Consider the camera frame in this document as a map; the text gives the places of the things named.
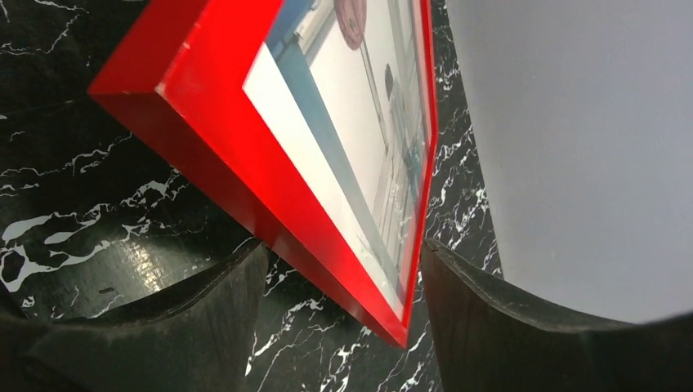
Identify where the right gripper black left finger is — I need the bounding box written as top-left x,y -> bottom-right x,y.
1,242 -> 268,391

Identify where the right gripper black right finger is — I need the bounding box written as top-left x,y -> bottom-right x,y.
420,239 -> 692,391

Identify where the red picture frame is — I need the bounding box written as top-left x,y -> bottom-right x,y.
88,1 -> 438,347

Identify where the lantern photo in frame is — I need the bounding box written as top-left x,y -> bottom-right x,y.
243,1 -> 431,319

